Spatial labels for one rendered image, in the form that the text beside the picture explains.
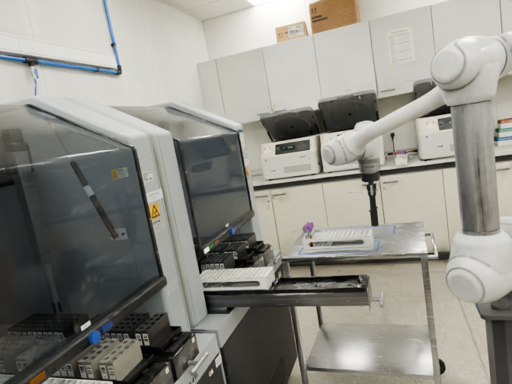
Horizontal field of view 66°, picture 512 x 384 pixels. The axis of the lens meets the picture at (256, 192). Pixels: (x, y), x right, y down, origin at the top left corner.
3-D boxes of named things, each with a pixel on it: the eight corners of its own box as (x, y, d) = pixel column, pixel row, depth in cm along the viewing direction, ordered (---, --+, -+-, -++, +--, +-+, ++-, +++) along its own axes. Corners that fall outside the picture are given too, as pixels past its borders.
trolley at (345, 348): (302, 422, 187) (273, 258, 175) (321, 364, 229) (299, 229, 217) (458, 441, 162) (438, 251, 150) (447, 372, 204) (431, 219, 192)
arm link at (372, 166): (356, 161, 162) (358, 175, 163) (380, 158, 159) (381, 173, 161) (357, 158, 170) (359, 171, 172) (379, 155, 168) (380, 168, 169)
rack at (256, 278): (196, 294, 154) (193, 280, 153) (208, 283, 163) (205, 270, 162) (269, 292, 144) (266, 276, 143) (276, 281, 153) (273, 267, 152)
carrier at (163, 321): (166, 329, 125) (162, 312, 124) (171, 329, 124) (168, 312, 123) (145, 350, 114) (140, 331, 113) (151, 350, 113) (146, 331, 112)
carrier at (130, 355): (137, 357, 110) (132, 338, 110) (143, 358, 110) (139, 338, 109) (110, 385, 100) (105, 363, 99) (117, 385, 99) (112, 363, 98)
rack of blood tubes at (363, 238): (303, 253, 176) (301, 239, 175) (308, 245, 185) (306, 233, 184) (372, 249, 165) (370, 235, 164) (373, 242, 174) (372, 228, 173)
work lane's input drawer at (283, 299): (190, 313, 154) (185, 291, 153) (205, 297, 167) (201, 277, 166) (384, 312, 129) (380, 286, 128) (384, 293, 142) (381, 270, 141)
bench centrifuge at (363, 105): (323, 174, 365) (312, 99, 355) (331, 165, 423) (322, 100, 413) (385, 166, 346) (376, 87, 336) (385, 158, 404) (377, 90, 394)
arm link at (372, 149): (366, 155, 172) (346, 161, 165) (363, 120, 169) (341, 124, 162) (387, 155, 163) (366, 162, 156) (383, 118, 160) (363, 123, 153)
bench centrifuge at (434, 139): (421, 161, 336) (412, 79, 326) (417, 154, 394) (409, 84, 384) (495, 152, 317) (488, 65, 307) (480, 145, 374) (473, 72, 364)
